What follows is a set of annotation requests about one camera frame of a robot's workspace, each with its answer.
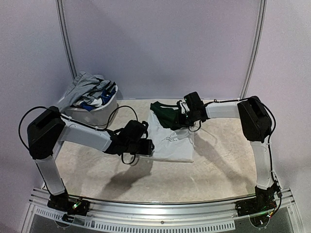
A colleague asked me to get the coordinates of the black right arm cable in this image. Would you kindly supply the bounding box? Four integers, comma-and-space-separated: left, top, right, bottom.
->
189, 96, 282, 214

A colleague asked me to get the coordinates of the grey garment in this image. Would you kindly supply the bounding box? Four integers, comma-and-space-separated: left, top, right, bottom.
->
57, 71, 116, 112

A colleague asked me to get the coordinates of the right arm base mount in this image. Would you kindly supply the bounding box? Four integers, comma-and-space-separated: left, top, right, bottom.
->
235, 194, 279, 229

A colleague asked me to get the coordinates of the white plastic laundry basket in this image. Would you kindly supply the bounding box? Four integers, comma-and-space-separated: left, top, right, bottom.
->
65, 85, 118, 126

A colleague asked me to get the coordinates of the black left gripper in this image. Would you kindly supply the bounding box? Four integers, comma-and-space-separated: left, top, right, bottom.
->
125, 139, 154, 155

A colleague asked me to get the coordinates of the aluminium corner post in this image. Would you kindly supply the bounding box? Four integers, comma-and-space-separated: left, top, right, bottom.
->
55, 0, 77, 80
239, 0, 267, 99

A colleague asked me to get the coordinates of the aluminium front rail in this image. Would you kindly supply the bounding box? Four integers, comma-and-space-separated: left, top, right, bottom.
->
21, 188, 304, 233

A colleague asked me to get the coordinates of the left aluminium corner post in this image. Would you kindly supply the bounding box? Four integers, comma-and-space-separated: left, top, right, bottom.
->
55, 0, 77, 80

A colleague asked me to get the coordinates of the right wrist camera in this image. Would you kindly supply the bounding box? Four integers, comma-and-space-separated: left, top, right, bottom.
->
177, 92, 205, 114

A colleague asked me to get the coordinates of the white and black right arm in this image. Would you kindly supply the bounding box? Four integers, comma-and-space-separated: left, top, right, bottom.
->
177, 92, 277, 212

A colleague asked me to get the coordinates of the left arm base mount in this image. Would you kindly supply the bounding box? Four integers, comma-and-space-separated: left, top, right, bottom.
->
47, 193, 90, 223

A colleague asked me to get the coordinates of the blue plaid garment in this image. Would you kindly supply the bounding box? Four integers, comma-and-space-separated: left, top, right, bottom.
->
76, 87, 116, 112

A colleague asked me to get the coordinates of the right aluminium corner post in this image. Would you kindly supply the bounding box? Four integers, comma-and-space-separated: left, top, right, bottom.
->
239, 0, 267, 99

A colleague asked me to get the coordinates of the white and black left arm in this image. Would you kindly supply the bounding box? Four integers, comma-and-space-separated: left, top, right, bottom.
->
27, 106, 155, 211

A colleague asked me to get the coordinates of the white and green raglan shirt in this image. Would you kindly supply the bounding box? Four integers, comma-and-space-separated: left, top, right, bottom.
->
147, 101, 194, 163

